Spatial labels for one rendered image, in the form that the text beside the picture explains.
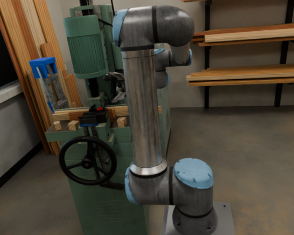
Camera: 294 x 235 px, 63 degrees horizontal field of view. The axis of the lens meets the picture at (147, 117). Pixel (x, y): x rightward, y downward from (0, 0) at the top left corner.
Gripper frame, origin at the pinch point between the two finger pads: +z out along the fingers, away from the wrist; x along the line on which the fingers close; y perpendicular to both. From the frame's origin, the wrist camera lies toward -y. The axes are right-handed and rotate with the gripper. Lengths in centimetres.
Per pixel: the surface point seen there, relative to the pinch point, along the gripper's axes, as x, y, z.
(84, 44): -22.5, -9.0, 6.0
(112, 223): 92, -21, -2
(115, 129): 23.4, -2.9, -2.4
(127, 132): 25.6, 0.9, -7.6
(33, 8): -83, -203, -23
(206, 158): 91, -44, -127
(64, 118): 18.0, -35.5, 13.6
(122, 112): 17.0, -12.3, -13.7
